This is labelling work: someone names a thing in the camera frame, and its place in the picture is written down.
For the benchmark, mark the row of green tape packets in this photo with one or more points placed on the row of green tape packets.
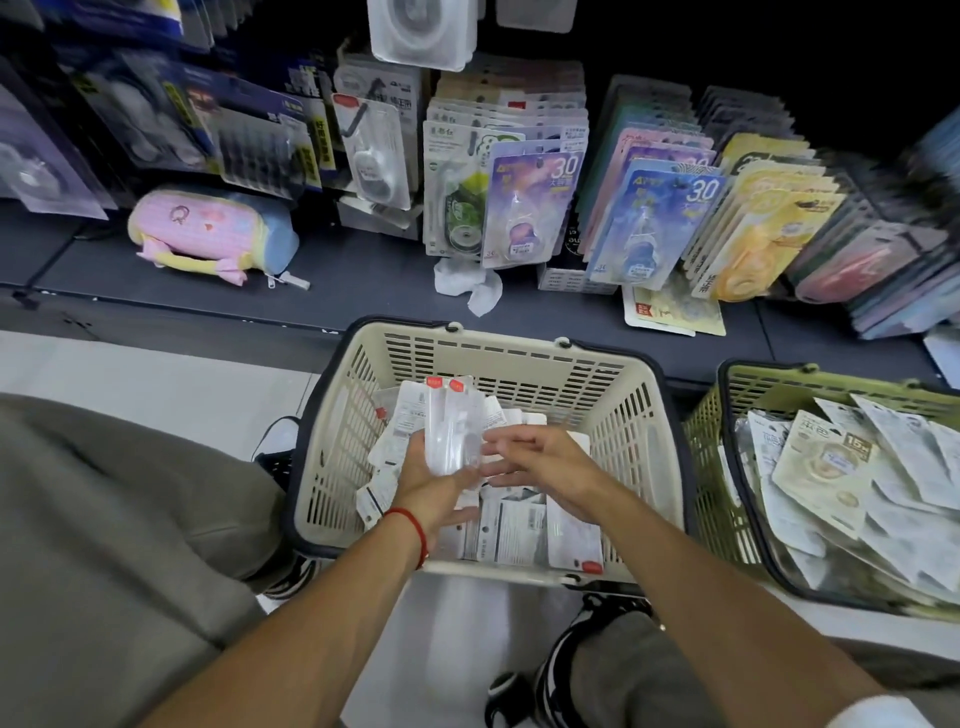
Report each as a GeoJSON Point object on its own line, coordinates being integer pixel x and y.
{"type": "Point", "coordinates": [457, 187]}

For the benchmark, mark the hanging clear blister pack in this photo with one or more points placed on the hanging clear blister pack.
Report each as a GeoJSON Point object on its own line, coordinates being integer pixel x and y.
{"type": "Point", "coordinates": [424, 30]}

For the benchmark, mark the person's right fingers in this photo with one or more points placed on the person's right fingers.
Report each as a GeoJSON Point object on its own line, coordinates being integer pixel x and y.
{"type": "Point", "coordinates": [510, 442]}

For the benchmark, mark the bundle of clear blister packets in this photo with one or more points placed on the bundle of clear blister packets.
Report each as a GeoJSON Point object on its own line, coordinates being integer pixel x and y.
{"type": "Point", "coordinates": [450, 424]}

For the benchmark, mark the person's right forearm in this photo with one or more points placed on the person's right forearm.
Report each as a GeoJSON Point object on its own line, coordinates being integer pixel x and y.
{"type": "Point", "coordinates": [720, 615]}

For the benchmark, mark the large clear purple blister pack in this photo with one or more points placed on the large clear purple blister pack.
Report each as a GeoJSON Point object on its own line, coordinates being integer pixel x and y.
{"type": "Point", "coordinates": [41, 161]}

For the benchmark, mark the person's left hand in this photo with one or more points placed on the person's left hand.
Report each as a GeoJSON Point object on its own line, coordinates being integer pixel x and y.
{"type": "Point", "coordinates": [420, 495]}

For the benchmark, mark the black and white left sneaker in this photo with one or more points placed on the black and white left sneaker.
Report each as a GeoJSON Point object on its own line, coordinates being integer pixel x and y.
{"type": "Point", "coordinates": [277, 446]}

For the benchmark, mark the pink plush pencil case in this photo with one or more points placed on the pink plush pencil case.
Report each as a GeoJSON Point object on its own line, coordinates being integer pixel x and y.
{"type": "Point", "coordinates": [210, 229]}

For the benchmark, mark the flat pale yellow packet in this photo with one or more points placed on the flat pale yellow packet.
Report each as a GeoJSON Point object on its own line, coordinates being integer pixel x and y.
{"type": "Point", "coordinates": [675, 311]}

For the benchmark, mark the blue card blister pack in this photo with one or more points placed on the blue card blister pack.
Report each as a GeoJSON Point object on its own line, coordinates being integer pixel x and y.
{"type": "Point", "coordinates": [135, 112]}

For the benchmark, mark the stack of mixed colour packets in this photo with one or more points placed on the stack of mixed colour packets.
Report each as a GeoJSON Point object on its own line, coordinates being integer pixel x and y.
{"type": "Point", "coordinates": [915, 292]}

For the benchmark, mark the row of pink tape packets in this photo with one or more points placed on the row of pink tape packets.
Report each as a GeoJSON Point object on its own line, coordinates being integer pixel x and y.
{"type": "Point", "coordinates": [855, 262]}

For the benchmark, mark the small hanging clear pack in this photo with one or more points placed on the small hanging clear pack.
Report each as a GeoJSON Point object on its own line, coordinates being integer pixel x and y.
{"type": "Point", "coordinates": [536, 13]}

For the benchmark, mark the green plastic shopping basket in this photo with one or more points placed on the green plastic shopping basket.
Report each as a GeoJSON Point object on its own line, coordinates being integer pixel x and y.
{"type": "Point", "coordinates": [712, 487]}

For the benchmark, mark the pile of pale card packets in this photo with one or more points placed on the pile of pale card packets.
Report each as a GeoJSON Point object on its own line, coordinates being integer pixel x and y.
{"type": "Point", "coordinates": [862, 487]}

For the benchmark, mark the row of purple tape packets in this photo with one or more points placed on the row of purple tape packets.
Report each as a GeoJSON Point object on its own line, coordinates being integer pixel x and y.
{"type": "Point", "coordinates": [532, 202]}

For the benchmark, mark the crumpled white tissue paper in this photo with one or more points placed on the crumpled white tissue paper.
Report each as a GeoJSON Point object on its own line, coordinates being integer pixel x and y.
{"type": "Point", "coordinates": [469, 281]}

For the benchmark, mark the white sleeve cuff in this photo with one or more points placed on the white sleeve cuff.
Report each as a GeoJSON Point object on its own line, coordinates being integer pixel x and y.
{"type": "Point", "coordinates": [877, 714]}

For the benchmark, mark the person's left forearm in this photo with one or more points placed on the person's left forearm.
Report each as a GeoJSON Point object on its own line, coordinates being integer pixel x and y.
{"type": "Point", "coordinates": [315, 622]}

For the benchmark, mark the dark grey shelf board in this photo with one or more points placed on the dark grey shelf board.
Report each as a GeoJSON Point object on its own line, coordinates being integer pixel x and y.
{"type": "Point", "coordinates": [360, 274]}

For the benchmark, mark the row of dark grey packets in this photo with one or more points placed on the row of dark grey packets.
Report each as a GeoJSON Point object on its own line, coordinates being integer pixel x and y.
{"type": "Point", "coordinates": [746, 112]}

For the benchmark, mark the person's left fingers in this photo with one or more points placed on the person's left fingers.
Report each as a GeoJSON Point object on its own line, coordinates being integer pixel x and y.
{"type": "Point", "coordinates": [459, 481]}

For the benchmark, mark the row of hanging blue packs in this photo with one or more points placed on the row of hanging blue packs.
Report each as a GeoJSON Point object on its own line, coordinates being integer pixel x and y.
{"type": "Point", "coordinates": [127, 19]}

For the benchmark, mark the person's right hand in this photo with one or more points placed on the person's right hand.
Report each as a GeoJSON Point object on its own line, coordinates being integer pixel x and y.
{"type": "Point", "coordinates": [559, 465]}

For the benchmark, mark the black and white right sneaker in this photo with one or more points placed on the black and white right sneaker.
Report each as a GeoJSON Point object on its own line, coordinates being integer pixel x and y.
{"type": "Point", "coordinates": [555, 667]}

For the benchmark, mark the black and white sneaker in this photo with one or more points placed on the black and white sneaker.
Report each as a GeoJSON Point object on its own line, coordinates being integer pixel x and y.
{"type": "Point", "coordinates": [277, 446]}
{"type": "Point", "coordinates": [555, 667]}

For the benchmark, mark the white card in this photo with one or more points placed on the white card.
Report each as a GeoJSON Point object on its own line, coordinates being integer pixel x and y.
{"type": "Point", "coordinates": [945, 356]}

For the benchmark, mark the pile of white packets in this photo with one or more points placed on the pile of white packets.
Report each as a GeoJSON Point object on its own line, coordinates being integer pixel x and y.
{"type": "Point", "coordinates": [517, 529]}

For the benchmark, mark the clear tape pack red tab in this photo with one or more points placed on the clear tape pack red tab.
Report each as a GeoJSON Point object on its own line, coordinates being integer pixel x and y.
{"type": "Point", "coordinates": [373, 154]}

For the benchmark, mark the blue card hook pack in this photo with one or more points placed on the blue card hook pack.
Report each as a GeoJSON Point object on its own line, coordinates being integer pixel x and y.
{"type": "Point", "coordinates": [255, 139]}

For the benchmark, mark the cream plastic shopping basket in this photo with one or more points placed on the cream plastic shopping basket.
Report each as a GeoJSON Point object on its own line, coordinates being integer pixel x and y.
{"type": "Point", "coordinates": [600, 405]}

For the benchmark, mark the grey trousers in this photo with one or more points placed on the grey trousers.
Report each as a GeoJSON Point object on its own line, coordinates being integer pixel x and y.
{"type": "Point", "coordinates": [112, 540]}

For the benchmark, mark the white product box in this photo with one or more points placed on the white product box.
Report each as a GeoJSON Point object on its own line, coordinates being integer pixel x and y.
{"type": "Point", "coordinates": [405, 90]}

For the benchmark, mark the row of yellow tape packets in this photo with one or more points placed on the row of yellow tape packets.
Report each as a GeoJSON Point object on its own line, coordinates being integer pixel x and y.
{"type": "Point", "coordinates": [765, 240]}

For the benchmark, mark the row of blue tape packets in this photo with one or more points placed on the row of blue tape packets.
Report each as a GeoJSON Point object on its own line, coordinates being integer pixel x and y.
{"type": "Point", "coordinates": [652, 217]}

